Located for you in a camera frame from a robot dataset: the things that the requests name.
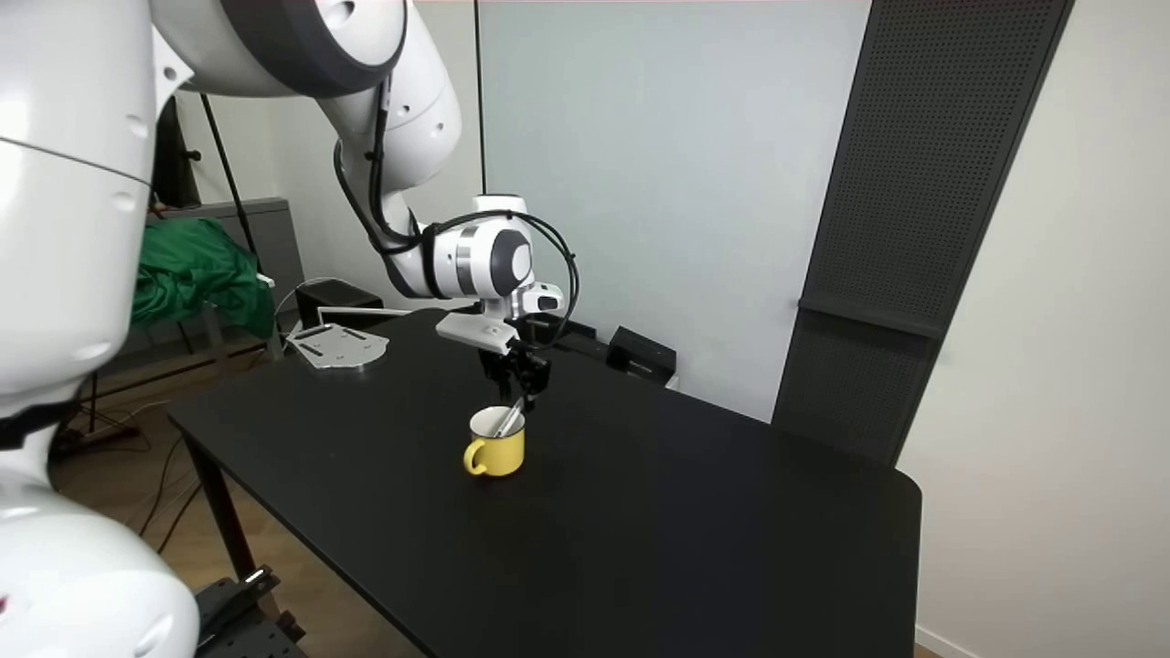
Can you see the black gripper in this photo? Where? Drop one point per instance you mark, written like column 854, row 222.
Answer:
column 538, row 336

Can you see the white marker pen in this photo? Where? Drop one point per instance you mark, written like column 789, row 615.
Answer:
column 509, row 417

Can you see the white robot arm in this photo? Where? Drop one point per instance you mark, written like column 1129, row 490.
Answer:
column 87, row 162

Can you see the yellow enamel mug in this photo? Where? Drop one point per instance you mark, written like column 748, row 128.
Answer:
column 492, row 459

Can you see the small black box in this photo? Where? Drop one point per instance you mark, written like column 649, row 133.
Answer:
column 643, row 354

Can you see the white paper sheets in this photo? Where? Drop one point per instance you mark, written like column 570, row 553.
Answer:
column 339, row 346

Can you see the black storage box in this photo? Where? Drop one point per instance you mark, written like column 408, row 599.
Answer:
column 331, row 295

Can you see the green cloth bundle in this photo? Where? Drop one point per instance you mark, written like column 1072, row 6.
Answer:
column 196, row 264

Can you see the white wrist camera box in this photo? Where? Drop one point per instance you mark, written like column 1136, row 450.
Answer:
column 482, row 330

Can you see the dark perforated wall panel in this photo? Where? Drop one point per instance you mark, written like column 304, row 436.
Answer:
column 934, row 123

